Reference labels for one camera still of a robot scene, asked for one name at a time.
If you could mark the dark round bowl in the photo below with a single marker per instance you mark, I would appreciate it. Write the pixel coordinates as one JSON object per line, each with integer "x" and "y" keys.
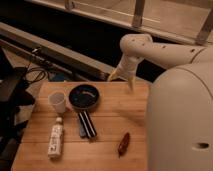
{"x": 84, "y": 96}

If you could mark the black chair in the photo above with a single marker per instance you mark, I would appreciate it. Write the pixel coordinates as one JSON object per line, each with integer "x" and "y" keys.
{"x": 13, "y": 95}

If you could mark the metal floor rail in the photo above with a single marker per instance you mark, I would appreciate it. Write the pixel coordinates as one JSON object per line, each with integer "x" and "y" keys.
{"x": 24, "y": 43}

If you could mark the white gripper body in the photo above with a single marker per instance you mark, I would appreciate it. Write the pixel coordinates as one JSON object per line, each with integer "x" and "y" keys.
{"x": 127, "y": 67}

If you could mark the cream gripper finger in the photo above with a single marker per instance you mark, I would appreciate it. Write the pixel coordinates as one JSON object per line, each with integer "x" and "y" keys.
{"x": 113, "y": 75}
{"x": 131, "y": 84}

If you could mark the black white striped case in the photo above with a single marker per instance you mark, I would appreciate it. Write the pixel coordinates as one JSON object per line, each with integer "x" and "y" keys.
{"x": 87, "y": 124}

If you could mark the white plastic bottle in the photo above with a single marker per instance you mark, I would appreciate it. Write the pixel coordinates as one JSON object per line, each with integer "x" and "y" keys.
{"x": 56, "y": 138}

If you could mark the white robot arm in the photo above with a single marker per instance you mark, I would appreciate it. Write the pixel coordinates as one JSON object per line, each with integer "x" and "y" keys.
{"x": 179, "y": 114}

